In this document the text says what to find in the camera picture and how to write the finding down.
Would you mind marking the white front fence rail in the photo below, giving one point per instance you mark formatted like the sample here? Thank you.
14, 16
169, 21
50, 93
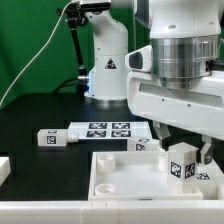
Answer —
118, 212

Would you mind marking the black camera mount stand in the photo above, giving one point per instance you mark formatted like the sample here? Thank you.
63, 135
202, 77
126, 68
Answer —
75, 17

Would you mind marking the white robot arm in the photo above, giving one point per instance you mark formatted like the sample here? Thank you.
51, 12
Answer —
176, 80

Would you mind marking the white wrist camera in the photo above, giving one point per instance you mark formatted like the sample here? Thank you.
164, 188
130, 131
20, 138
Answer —
140, 60

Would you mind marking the white left fence block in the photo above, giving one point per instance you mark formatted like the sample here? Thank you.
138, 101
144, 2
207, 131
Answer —
4, 169

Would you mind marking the white square tabletop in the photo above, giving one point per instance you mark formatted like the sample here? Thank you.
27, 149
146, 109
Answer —
130, 175

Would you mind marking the white marker base plate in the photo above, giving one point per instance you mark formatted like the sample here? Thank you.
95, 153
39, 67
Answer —
109, 130

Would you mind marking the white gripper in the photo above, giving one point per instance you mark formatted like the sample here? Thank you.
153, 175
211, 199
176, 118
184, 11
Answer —
200, 109

